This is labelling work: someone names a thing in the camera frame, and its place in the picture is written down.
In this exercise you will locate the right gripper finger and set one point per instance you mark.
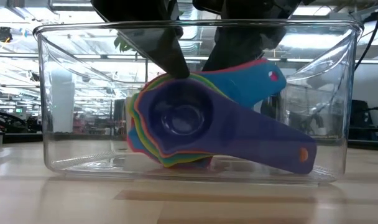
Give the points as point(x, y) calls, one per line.
point(238, 46)
point(164, 49)

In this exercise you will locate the light blue measuring cup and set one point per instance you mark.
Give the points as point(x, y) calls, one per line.
point(248, 84)

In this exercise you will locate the green measuring cup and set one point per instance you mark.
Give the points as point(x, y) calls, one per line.
point(151, 152)

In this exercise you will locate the clear plastic basket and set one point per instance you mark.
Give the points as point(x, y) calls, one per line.
point(83, 161)

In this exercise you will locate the black equipment on bench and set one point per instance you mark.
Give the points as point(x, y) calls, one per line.
point(367, 118)

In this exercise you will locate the black ceiling-mounted device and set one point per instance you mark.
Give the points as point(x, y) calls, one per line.
point(4, 34)

